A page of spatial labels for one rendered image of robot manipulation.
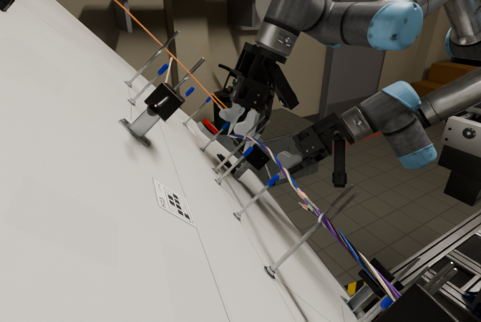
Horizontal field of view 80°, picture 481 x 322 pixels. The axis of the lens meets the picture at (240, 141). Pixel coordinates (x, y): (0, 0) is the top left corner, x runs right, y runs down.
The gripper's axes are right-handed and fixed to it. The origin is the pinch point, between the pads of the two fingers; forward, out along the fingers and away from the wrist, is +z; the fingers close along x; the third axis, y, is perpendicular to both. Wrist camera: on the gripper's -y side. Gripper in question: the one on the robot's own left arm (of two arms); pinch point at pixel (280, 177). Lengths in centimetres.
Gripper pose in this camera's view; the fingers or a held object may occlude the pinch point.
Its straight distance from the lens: 74.7
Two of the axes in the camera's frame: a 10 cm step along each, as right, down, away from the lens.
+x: -3.3, 0.8, -9.4
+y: -5.1, -8.5, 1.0
